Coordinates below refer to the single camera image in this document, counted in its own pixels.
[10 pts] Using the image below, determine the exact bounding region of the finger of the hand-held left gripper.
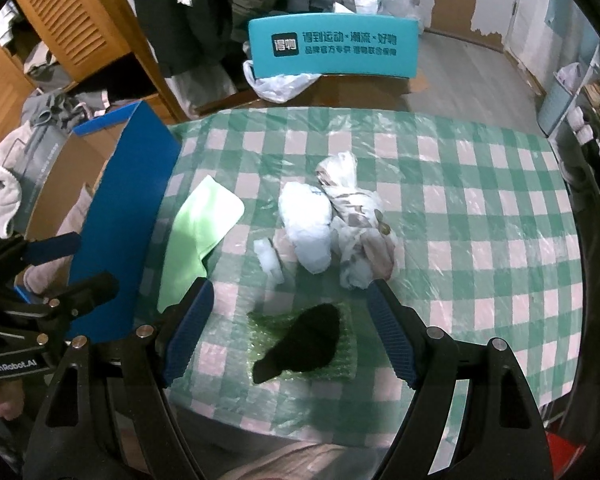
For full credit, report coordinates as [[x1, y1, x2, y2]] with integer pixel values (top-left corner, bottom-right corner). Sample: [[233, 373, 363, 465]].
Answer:
[[9, 274, 120, 332], [0, 232, 83, 274]]

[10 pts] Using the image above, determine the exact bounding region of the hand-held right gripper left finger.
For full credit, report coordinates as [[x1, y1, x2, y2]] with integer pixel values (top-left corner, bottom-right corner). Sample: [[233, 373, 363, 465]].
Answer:
[[22, 279, 217, 480]]

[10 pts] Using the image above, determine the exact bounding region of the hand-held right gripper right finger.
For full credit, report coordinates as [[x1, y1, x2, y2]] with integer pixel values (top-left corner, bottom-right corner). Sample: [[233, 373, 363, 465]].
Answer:
[[366, 279, 557, 480]]

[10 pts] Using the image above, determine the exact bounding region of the green glittery toy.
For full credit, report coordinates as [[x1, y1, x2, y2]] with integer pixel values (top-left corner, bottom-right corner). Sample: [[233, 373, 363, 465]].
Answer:
[[246, 302, 357, 386]]

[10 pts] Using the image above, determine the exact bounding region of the black fuzzy cloth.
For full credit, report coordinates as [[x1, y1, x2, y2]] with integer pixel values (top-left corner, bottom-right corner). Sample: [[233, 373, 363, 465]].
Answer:
[[252, 304, 342, 385]]

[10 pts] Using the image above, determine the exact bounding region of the blue cardboard box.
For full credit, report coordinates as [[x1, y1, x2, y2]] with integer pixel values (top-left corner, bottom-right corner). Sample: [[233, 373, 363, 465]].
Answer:
[[25, 101, 183, 313]]

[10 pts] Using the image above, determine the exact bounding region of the light green cloth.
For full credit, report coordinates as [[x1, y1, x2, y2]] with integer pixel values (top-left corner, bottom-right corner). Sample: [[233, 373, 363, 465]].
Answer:
[[157, 176, 245, 313]]

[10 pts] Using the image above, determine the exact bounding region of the white plastic-wrapped bundle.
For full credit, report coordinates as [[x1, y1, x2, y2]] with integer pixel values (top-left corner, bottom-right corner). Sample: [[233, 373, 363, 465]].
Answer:
[[278, 181, 334, 275]]

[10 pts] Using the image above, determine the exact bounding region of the person's left hand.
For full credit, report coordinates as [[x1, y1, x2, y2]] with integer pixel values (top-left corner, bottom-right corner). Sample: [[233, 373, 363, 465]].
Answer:
[[0, 382, 27, 414]]

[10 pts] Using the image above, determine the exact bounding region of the grey printed bag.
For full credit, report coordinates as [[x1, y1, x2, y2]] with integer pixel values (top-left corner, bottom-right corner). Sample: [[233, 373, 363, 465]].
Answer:
[[10, 122, 81, 238]]

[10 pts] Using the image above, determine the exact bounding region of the white fluffy towel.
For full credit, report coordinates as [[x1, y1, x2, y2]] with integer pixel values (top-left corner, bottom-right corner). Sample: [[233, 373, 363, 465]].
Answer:
[[0, 127, 28, 239]]

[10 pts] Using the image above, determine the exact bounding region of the small white foam piece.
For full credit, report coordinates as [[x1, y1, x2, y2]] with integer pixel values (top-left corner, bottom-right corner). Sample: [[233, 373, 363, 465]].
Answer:
[[253, 237, 286, 290]]

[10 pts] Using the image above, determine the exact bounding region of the printed plastic-wrapped bundle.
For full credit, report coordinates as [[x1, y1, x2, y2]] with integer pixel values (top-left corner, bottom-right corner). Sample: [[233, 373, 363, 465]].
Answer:
[[315, 151, 399, 291]]

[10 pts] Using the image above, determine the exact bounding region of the grey hooded sweatshirt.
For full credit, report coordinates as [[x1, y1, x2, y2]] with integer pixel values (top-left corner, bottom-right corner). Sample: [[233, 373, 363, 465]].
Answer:
[[22, 89, 112, 129]]

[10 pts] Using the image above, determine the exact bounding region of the green checkered tablecloth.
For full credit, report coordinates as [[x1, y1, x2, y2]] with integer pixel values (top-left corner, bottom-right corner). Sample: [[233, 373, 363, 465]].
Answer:
[[145, 107, 584, 450]]

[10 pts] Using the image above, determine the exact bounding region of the person's pinkish fleece clothing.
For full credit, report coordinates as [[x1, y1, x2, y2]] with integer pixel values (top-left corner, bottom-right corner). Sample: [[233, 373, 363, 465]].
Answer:
[[195, 442, 381, 480]]

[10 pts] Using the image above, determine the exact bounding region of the wooden cabinet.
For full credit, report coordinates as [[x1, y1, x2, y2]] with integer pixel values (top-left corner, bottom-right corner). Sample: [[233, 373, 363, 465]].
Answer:
[[0, 0, 181, 153]]

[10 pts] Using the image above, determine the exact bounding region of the red object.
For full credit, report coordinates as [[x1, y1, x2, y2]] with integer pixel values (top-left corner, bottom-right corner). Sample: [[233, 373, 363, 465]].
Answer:
[[542, 427, 593, 480]]

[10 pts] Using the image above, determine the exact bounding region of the white hanging garment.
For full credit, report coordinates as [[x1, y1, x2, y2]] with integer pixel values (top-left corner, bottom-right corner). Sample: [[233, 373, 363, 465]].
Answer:
[[172, 67, 238, 116]]

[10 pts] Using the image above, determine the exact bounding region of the grey cloth bundle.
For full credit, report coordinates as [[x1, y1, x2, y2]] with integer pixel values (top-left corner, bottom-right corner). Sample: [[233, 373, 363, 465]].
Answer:
[[0, 0, 22, 45]]

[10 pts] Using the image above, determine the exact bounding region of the wooden louvered door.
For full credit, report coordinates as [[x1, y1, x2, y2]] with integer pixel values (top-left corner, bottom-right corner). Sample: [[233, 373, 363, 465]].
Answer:
[[12, 0, 153, 83]]

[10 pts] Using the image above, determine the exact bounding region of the dark storage rack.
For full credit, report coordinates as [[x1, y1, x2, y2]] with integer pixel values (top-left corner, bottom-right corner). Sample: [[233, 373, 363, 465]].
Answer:
[[550, 67, 600, 196]]

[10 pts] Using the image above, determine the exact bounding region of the black hanging jacket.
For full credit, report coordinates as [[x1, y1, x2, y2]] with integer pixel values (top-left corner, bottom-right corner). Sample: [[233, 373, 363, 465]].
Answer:
[[130, 0, 246, 79]]

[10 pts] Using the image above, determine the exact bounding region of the white plastic bag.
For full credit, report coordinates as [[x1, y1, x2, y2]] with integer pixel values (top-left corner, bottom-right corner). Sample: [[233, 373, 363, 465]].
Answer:
[[243, 60, 322, 105]]

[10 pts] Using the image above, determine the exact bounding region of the light blue trash bin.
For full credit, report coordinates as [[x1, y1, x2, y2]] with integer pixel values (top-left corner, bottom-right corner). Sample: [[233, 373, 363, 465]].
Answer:
[[536, 62, 581, 138]]

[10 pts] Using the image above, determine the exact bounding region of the teal cardboard box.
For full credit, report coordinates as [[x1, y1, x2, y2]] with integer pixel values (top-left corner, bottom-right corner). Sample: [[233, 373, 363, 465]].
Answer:
[[247, 12, 421, 81]]

